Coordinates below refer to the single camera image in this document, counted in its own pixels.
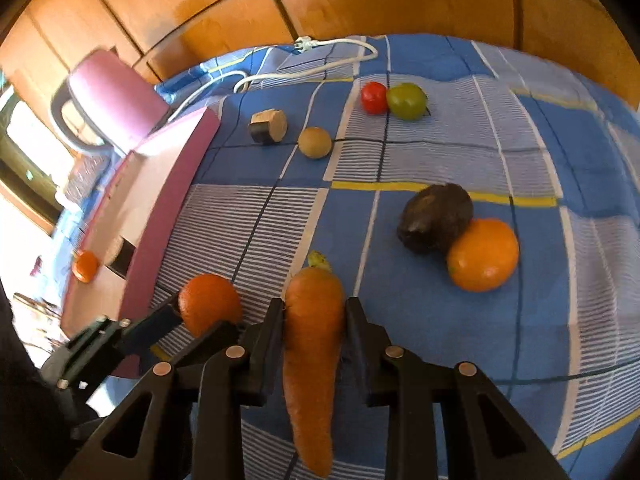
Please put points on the dark purple fruit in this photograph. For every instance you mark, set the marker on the dark purple fruit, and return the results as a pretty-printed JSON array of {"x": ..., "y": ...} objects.
[{"x": 435, "y": 217}]

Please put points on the pink electric kettle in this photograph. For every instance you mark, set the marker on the pink electric kettle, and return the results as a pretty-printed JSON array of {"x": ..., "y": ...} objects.
[{"x": 115, "y": 100}]

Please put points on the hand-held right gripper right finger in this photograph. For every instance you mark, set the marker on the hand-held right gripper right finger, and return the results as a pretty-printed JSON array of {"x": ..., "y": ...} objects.
[{"x": 356, "y": 330}]

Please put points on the green tomato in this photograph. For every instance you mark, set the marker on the green tomato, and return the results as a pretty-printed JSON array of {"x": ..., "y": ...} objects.
[{"x": 406, "y": 101}]

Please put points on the small yellow-beige fruit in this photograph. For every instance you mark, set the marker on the small yellow-beige fruit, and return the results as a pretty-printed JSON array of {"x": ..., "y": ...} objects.
[{"x": 315, "y": 142}]

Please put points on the red tomato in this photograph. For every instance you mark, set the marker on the red tomato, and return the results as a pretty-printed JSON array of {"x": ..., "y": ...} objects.
[{"x": 374, "y": 97}]

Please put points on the blue plaid bedsheet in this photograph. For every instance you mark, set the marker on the blue plaid bedsheet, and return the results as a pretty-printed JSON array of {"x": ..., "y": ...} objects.
[{"x": 450, "y": 360}]

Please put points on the wooden wardrobe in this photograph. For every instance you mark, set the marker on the wooden wardrobe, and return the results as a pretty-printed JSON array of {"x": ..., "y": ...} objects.
[{"x": 210, "y": 5}]

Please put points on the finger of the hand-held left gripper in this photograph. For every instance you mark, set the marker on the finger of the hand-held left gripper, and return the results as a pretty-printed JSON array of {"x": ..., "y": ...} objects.
[
  {"x": 215, "y": 337},
  {"x": 152, "y": 330}
]

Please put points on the orange with stem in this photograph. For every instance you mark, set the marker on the orange with stem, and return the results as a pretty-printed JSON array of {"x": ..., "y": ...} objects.
[{"x": 85, "y": 266}]

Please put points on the silver patterned tissue box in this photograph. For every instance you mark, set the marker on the silver patterned tissue box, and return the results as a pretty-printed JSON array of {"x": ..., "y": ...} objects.
[{"x": 82, "y": 180}]

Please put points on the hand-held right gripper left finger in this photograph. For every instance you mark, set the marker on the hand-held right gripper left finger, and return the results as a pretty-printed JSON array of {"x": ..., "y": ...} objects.
[{"x": 274, "y": 330}]

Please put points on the tan and dark fruit piece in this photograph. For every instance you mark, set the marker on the tan and dark fruit piece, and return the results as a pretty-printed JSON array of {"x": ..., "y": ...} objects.
[{"x": 270, "y": 127}]

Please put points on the pink shallow box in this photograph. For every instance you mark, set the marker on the pink shallow box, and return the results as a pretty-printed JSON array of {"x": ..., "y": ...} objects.
[{"x": 150, "y": 185}]

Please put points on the orange carrot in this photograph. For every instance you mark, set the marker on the orange carrot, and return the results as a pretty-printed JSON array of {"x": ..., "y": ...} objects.
[{"x": 312, "y": 340}]

